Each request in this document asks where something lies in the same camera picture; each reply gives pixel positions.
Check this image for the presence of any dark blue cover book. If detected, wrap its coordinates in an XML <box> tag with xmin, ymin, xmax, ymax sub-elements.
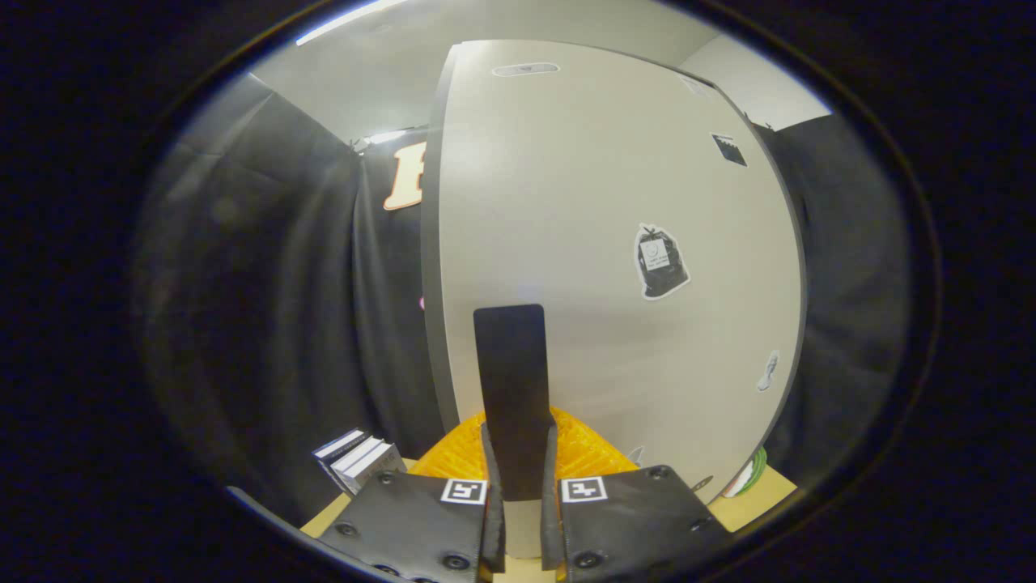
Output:
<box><xmin>312</xmin><ymin>428</ymin><xmax>369</xmax><ymax>487</ymax></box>

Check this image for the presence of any grey portrait cover book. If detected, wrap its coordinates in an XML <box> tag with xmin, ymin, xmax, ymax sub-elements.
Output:
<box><xmin>344</xmin><ymin>442</ymin><xmax>408</xmax><ymax>496</ymax></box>

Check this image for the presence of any white blue spine book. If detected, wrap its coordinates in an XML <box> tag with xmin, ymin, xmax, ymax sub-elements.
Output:
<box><xmin>330</xmin><ymin>437</ymin><xmax>385</xmax><ymax>493</ymax></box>

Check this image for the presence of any black cabinet door handle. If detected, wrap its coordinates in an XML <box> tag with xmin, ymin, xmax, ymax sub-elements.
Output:
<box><xmin>473</xmin><ymin>304</ymin><xmax>553</xmax><ymax>503</ymax></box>

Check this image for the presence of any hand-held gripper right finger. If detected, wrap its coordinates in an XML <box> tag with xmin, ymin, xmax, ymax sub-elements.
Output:
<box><xmin>540</xmin><ymin>407</ymin><xmax>734</xmax><ymax>583</ymax></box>

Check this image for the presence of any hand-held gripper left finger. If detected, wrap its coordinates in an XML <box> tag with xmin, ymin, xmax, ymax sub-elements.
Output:
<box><xmin>318</xmin><ymin>410</ymin><xmax>507</xmax><ymax>583</ymax></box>

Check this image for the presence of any white shoe cabinet door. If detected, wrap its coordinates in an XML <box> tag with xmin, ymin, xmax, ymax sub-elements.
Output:
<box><xmin>437</xmin><ymin>39</ymin><xmax>810</xmax><ymax>560</ymax></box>

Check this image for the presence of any green and white object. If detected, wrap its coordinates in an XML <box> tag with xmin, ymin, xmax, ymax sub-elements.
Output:
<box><xmin>723</xmin><ymin>448</ymin><xmax>768</xmax><ymax>498</ymax></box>

